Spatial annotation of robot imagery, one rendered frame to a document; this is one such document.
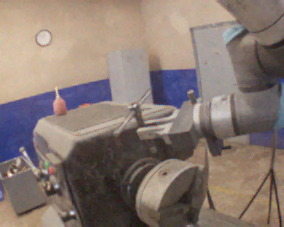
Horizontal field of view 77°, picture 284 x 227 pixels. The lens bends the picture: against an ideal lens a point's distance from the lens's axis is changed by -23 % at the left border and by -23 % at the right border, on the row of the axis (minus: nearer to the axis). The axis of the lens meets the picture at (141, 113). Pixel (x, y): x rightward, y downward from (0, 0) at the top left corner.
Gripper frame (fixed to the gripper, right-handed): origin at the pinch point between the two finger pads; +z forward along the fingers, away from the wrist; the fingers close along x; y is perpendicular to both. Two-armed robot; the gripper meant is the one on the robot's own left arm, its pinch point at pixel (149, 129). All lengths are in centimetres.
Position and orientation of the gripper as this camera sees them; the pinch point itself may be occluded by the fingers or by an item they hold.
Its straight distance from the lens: 55.3
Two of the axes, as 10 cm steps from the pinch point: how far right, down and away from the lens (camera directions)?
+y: -4.2, -8.3, -3.7
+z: -8.1, 1.6, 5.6
